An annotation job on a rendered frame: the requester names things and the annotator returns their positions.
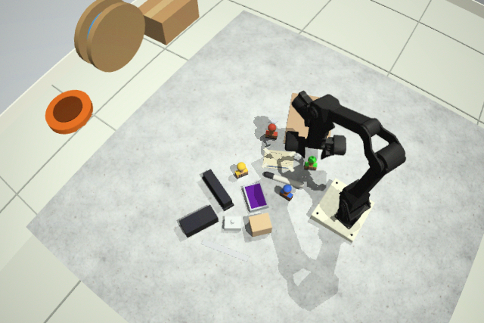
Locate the cream paper card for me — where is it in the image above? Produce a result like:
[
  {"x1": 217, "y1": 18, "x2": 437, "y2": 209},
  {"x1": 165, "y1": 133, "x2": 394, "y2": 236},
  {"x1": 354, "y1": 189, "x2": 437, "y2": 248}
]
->
[{"x1": 261, "y1": 148, "x2": 295, "y2": 172}]

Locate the tan cardboard box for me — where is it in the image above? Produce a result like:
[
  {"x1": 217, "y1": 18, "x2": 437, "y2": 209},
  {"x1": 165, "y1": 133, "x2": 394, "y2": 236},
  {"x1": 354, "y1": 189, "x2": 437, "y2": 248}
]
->
[{"x1": 249, "y1": 213, "x2": 272, "y2": 237}]

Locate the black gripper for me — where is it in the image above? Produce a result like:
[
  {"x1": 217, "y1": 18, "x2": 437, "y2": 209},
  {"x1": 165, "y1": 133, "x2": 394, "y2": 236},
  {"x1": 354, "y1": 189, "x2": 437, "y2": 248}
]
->
[{"x1": 285, "y1": 131, "x2": 346, "y2": 160}]

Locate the white marker pen with grey cap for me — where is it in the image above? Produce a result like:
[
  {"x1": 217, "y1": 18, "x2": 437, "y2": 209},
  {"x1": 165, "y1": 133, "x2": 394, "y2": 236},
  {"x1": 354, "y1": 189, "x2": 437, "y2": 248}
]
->
[{"x1": 264, "y1": 172, "x2": 304, "y2": 188}]

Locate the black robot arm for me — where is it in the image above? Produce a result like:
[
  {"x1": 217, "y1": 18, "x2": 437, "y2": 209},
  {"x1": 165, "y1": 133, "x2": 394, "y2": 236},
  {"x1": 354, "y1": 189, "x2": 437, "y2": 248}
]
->
[{"x1": 291, "y1": 91, "x2": 406, "y2": 230}]

